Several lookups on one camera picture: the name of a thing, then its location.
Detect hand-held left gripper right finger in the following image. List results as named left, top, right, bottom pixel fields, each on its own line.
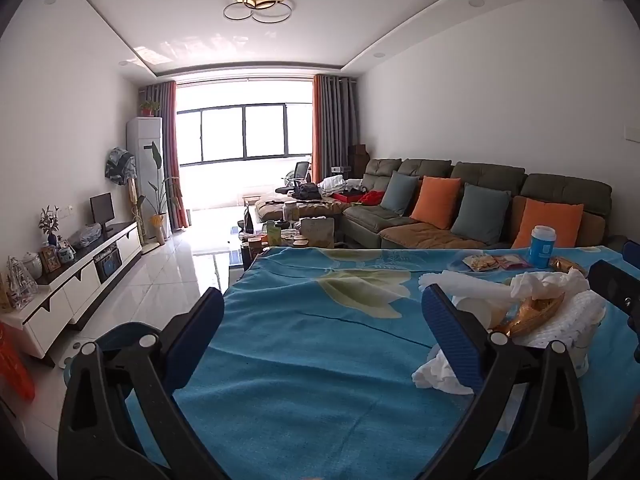
left=421, top=284, right=592, bottom=480

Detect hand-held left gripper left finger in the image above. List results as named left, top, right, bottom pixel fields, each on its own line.
left=56, top=287, right=231, bottom=480

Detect gold foil wrapper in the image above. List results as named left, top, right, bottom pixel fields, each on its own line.
left=549, top=255, right=585, bottom=274
left=492, top=295, right=566, bottom=338

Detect large white tissue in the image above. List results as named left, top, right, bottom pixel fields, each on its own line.
left=419, top=268, right=592, bottom=312

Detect teal plastic bin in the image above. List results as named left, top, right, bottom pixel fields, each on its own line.
left=65, top=322, right=163, bottom=401

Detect yellow snack packet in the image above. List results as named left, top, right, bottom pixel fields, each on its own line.
left=462, top=254, right=501, bottom=274

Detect blue white canister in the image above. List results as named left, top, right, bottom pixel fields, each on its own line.
left=529, top=225, right=557, bottom=269

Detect orange cushion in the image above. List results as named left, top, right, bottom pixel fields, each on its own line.
left=510, top=198, right=585, bottom=250
left=409, top=175, right=462, bottom=231

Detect glass coffee table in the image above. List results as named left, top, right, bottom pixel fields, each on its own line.
left=227, top=220, right=347, bottom=282

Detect purple snack packet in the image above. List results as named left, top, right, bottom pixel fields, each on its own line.
left=492, top=254, right=534, bottom=270

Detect blue floral blanket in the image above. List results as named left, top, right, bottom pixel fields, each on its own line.
left=125, top=245, right=640, bottom=480

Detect grey blue cushion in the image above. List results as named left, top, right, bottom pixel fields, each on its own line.
left=380, top=170, right=420, bottom=217
left=452, top=183, right=512, bottom=246

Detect white bathroom scale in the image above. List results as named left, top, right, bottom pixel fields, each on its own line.
left=59, top=338, right=84, bottom=371

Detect group of jars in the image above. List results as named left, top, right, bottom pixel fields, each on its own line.
left=239, top=199, right=307, bottom=257

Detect white TV cabinet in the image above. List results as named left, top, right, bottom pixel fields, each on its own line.
left=0, top=220, right=144, bottom=362

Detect tall plant yellow pot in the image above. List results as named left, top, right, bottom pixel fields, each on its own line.
left=138, top=140, right=182, bottom=247

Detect clear plastic bag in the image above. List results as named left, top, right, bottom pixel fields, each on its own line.
left=69, top=225, right=104, bottom=249

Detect black monitor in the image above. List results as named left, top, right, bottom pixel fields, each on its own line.
left=89, top=192, right=116, bottom=234

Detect kraft paper bag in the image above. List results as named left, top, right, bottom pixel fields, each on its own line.
left=299, top=215, right=336, bottom=249

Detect grey green sofa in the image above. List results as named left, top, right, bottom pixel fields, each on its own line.
left=342, top=158, right=615, bottom=251

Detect brown ottoman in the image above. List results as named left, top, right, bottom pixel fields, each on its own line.
left=254, top=195, right=347, bottom=222

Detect orange plastic bag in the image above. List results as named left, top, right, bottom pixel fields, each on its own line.
left=0, top=322, right=37, bottom=404

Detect model ship in plastic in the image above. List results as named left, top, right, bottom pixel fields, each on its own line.
left=5, top=256, right=39, bottom=312

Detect grey orange curtain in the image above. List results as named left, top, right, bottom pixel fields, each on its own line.
left=311, top=73, right=359, bottom=184
left=144, top=80, right=190, bottom=231

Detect white standing air conditioner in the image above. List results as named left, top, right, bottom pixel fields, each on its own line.
left=126, top=116, right=164, bottom=247

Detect plant in blue vase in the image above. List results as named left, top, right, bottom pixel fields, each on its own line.
left=38, top=204, right=61, bottom=248

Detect white clothes pile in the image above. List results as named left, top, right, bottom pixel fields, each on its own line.
left=319, top=175, right=352, bottom=196

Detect fan with patterned cover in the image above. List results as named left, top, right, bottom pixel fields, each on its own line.
left=104, top=146, right=137, bottom=221

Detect brown cardboard boxes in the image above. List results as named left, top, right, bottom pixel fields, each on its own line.
left=348, top=144, right=371, bottom=181

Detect black office chair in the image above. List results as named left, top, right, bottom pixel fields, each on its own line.
left=274, top=160, right=314, bottom=196

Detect large window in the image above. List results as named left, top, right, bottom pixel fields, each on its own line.
left=176, top=101, right=314, bottom=167

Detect wooden photo frame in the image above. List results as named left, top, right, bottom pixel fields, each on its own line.
left=39, top=246, right=62, bottom=274

